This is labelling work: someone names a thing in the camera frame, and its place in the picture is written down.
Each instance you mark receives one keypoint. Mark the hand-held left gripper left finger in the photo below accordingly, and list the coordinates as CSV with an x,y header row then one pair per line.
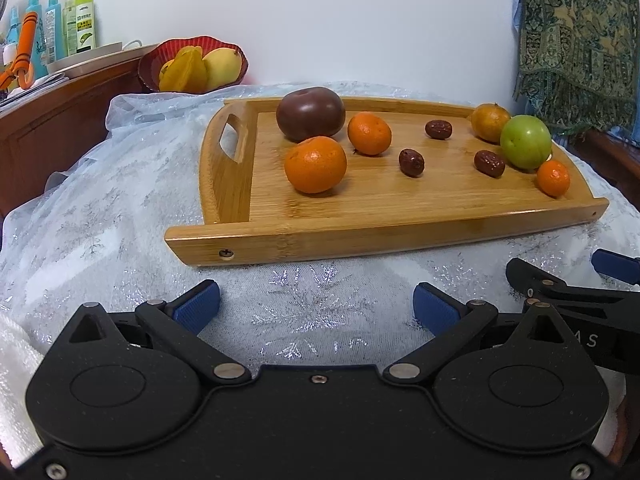
x,y
200,305

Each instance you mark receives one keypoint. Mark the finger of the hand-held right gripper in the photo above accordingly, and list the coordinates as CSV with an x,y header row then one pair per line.
x,y
535,280
617,265

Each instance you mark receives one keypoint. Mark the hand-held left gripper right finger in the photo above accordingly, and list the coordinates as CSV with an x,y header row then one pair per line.
x,y
435,307

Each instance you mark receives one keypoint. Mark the small tangerine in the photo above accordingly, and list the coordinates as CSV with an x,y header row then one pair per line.
x,y
553,179

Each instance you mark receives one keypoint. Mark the wooden tray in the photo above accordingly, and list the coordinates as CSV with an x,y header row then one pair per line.
x,y
380,200

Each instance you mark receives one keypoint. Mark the red date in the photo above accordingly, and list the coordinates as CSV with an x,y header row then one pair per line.
x,y
439,129
411,162
489,163

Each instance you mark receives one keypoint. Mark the green apple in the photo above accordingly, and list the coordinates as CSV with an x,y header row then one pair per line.
x,y
525,141

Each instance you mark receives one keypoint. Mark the large yellowish orange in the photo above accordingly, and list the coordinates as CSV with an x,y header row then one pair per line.
x,y
487,122

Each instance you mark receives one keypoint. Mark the dark purple round fruit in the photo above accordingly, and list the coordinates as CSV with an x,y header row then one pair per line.
x,y
310,112

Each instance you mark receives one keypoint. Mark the dark wooden side table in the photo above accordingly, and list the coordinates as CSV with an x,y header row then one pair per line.
x,y
615,155

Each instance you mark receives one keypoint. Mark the white snowflake tablecloth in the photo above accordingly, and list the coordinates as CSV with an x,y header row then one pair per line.
x,y
125,200

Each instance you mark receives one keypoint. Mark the white towel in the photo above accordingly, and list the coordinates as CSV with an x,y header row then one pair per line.
x,y
17,360

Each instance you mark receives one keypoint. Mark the green patterned fringed shawl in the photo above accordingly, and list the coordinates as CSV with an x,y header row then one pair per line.
x,y
570,45

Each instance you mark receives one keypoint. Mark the brown wooden cabinet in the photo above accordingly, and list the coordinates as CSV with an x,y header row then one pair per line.
x,y
55,125

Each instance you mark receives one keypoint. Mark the yellow starfruit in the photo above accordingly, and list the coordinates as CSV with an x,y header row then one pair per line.
x,y
187,70

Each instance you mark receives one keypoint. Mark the yellow mango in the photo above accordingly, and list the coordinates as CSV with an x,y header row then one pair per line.
x,y
220,67

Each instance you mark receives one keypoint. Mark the red fruit bowl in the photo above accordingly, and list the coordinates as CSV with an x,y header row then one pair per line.
x,y
150,62

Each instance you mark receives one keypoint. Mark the white tray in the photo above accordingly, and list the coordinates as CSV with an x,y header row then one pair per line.
x,y
85,62

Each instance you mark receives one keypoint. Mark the stack of papers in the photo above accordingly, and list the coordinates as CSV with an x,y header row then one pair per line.
x,y
30,89

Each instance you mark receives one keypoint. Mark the pale green bottle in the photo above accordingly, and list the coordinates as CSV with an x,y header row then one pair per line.
x,y
70,30

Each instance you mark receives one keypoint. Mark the teal spray bottle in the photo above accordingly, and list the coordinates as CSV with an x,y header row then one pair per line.
x,y
34,0
13,27
54,25

